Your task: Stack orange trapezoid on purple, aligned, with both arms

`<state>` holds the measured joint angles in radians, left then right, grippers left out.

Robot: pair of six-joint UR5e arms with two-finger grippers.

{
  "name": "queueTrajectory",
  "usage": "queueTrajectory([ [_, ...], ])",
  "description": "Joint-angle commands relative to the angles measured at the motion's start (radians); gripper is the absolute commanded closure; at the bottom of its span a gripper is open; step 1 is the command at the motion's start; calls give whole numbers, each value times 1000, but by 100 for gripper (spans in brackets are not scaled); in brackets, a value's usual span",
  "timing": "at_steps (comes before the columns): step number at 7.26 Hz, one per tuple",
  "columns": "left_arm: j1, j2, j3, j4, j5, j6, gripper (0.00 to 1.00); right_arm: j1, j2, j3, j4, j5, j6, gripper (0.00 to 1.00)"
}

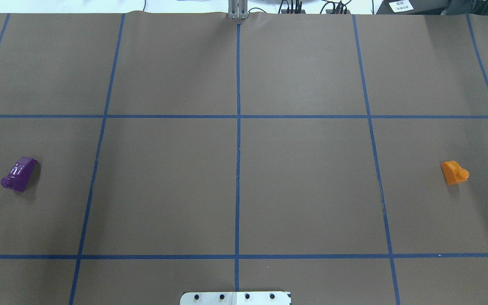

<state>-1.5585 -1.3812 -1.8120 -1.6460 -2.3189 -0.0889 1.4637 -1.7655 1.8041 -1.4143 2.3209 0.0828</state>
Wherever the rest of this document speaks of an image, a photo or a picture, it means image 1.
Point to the orange trapezoid block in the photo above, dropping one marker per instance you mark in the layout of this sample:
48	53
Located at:
453	173

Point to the purple trapezoid block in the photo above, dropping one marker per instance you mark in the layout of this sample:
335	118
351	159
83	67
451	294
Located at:
19	176

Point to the black box white label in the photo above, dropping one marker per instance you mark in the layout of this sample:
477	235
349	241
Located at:
402	7

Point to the grey aluminium post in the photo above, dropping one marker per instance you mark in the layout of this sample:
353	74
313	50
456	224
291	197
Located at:
238	9

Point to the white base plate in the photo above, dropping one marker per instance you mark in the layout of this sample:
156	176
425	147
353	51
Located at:
237	298

